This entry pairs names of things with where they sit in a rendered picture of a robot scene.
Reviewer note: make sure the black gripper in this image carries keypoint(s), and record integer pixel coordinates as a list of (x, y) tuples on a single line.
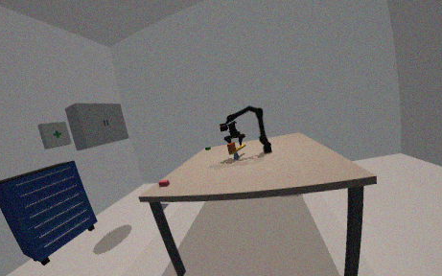
[(233, 134)]

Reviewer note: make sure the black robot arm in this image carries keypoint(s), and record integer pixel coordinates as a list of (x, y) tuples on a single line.
[(259, 112)]

